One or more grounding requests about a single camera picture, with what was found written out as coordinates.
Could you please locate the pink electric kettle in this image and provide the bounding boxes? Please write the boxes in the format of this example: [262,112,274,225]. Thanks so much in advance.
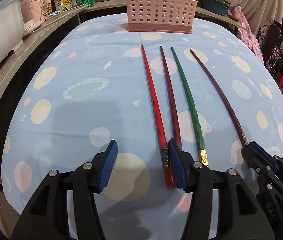
[22,0,52,30]

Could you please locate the dark green tray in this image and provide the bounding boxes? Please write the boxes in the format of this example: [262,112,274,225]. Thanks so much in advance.
[199,0,232,15]

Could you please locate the dark red patterned chopstick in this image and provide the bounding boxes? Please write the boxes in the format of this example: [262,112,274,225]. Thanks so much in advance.
[159,45,183,153]

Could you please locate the beige curtain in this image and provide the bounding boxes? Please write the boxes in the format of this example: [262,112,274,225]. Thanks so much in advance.
[219,0,283,35]

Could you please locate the black metal rack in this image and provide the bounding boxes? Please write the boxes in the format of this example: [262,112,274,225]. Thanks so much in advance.
[258,25,282,53]

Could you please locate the green chopstick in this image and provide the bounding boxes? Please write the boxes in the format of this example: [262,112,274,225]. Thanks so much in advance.
[171,46,210,167]

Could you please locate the pink perforated utensil basket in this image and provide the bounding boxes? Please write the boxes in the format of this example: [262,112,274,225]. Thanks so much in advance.
[125,0,198,34]

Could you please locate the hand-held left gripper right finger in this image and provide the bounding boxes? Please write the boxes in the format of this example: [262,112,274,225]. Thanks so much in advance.
[167,138,274,240]

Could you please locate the wooden counter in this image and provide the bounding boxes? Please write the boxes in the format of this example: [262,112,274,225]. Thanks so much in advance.
[0,0,253,180]

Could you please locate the maroon chopstick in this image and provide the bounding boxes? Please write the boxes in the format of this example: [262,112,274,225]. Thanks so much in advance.
[189,49,248,146]

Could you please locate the pink floral cloth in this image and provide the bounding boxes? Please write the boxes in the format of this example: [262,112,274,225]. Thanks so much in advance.
[228,5,263,58]

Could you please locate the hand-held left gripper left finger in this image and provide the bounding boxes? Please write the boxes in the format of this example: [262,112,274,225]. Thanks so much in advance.
[12,139,118,240]

